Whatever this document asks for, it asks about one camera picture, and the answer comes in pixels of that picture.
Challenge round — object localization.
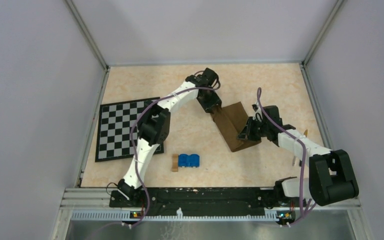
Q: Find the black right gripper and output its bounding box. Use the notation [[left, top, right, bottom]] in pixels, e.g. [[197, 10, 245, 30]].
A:
[[237, 116, 269, 142]]

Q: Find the brown cloth napkin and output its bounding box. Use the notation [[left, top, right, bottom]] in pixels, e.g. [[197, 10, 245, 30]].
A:
[[210, 102, 261, 152]]

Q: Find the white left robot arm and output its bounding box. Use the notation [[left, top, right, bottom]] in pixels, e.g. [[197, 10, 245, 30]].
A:
[[117, 68, 222, 207]]

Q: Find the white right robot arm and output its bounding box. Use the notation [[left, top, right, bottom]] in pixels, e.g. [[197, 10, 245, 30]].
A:
[[237, 104, 360, 206]]

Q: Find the blue toy car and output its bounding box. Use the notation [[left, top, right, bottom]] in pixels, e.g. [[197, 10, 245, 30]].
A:
[[178, 153, 200, 168]]

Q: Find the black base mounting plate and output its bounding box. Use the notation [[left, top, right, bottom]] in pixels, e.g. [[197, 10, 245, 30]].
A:
[[109, 187, 299, 217]]

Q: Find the small wooden block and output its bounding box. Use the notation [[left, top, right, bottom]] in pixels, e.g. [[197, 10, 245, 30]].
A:
[[171, 154, 179, 172]]

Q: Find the black white checkerboard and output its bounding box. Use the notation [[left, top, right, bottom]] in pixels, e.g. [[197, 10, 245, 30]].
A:
[[95, 97, 159, 163]]

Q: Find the aluminium frame rail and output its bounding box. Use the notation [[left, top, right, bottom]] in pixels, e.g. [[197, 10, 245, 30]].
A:
[[62, 0, 362, 213]]

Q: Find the white cable duct strip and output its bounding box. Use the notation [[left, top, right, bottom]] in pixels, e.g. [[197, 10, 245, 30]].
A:
[[70, 210, 279, 222]]

